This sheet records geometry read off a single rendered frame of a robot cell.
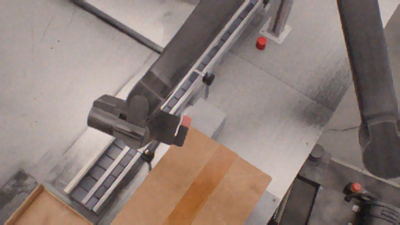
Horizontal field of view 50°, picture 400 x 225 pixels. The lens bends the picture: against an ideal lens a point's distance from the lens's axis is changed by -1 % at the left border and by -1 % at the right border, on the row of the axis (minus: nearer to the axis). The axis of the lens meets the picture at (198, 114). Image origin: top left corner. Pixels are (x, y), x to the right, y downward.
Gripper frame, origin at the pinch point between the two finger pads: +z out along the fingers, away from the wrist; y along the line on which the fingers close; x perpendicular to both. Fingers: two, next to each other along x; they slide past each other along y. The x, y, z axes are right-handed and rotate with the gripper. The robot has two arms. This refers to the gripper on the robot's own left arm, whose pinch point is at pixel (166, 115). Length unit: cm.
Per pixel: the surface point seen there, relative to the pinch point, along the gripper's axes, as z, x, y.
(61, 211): 10.1, 40.8, 22.9
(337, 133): 140, 16, -59
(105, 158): 17.9, 24.1, 17.4
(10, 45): 37, 8, 68
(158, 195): -6.1, 16.2, -5.5
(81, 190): 11.0, 32.5, 19.1
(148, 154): 12.5, 15.4, 4.1
